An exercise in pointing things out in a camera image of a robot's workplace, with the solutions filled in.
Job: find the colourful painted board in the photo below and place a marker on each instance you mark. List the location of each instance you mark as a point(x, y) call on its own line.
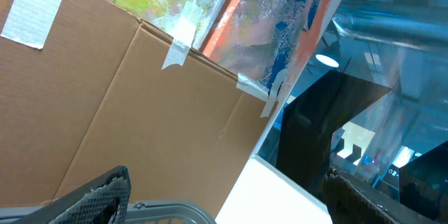
point(258, 38)

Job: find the grey plastic basket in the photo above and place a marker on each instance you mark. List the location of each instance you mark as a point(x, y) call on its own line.
point(167, 211)

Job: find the brown cardboard sheet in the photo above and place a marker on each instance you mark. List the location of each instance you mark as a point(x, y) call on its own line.
point(97, 96)

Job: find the black monitor panel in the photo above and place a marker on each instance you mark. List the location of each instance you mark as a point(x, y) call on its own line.
point(423, 184)

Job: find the round ceiling lamp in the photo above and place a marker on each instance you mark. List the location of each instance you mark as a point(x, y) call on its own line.
point(330, 56)

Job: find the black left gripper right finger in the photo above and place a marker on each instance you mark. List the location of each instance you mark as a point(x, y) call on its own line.
point(348, 200)

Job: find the white tape strip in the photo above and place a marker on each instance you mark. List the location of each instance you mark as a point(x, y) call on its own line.
point(261, 92)
point(183, 35)
point(29, 21)

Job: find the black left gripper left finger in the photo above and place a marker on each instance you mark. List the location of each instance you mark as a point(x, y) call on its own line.
point(103, 200)

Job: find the black angled panel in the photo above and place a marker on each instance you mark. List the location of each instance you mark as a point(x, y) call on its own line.
point(311, 119)

